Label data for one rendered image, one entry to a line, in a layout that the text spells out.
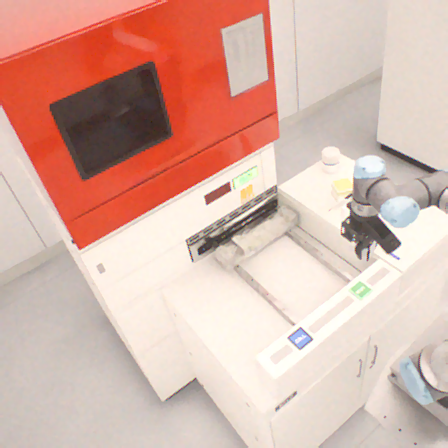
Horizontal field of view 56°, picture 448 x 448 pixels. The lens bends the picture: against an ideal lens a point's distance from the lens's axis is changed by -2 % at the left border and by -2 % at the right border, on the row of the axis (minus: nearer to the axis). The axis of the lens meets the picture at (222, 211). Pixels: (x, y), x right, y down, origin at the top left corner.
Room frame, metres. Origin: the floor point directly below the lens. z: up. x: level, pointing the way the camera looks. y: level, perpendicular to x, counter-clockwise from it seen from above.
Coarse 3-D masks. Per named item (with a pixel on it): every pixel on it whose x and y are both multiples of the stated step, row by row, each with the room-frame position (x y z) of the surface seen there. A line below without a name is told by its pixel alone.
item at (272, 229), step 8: (280, 216) 1.29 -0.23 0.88; (264, 224) 1.26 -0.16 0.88; (272, 224) 1.25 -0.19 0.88; (280, 224) 1.24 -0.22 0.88; (288, 224) 1.23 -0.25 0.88; (296, 224) 1.24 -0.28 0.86; (256, 232) 1.22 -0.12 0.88; (264, 232) 1.21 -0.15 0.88; (272, 232) 1.21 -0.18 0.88; (280, 232) 1.20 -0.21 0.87; (248, 240) 1.19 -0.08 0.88; (256, 240) 1.18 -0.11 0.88; (264, 240) 1.17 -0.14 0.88; (272, 240) 1.18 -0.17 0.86; (232, 248) 1.16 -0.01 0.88; (256, 248) 1.15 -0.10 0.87; (216, 256) 1.14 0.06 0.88; (240, 256) 1.11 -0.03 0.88; (248, 256) 1.13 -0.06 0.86; (224, 264) 1.09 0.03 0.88; (232, 264) 1.09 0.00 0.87
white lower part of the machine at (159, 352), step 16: (208, 256) 1.20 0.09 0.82; (144, 304) 1.05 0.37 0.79; (160, 304) 1.08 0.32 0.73; (112, 320) 1.17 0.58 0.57; (128, 320) 1.01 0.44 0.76; (144, 320) 1.04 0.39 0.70; (160, 320) 1.06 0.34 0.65; (128, 336) 1.00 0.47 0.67; (144, 336) 1.02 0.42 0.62; (160, 336) 1.05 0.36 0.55; (176, 336) 1.08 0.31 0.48; (144, 352) 1.01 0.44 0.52; (160, 352) 1.04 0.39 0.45; (176, 352) 1.07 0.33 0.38; (144, 368) 0.99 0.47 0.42; (160, 368) 1.02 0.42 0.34; (176, 368) 1.05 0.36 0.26; (160, 384) 1.01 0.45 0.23; (176, 384) 1.04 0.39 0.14
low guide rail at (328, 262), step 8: (272, 216) 1.33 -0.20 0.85; (288, 232) 1.22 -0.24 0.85; (296, 240) 1.18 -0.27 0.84; (304, 240) 1.16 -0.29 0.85; (304, 248) 1.13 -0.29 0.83; (312, 248) 1.11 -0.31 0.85; (320, 256) 1.06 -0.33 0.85; (328, 264) 1.02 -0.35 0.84; (336, 264) 1.01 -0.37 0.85; (336, 272) 0.99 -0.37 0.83; (344, 272) 0.96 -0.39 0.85
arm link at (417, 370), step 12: (432, 348) 0.46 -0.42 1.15; (444, 348) 0.42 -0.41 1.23; (408, 360) 0.47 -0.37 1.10; (420, 360) 0.45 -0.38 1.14; (432, 360) 0.43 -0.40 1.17; (444, 360) 0.40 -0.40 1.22; (408, 372) 0.45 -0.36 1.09; (420, 372) 0.43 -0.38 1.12; (432, 372) 0.41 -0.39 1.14; (444, 372) 0.39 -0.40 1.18; (408, 384) 0.44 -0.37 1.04; (420, 384) 0.41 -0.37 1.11; (432, 384) 0.39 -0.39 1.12; (444, 384) 0.39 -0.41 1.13; (420, 396) 0.39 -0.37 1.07; (432, 396) 0.39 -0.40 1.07
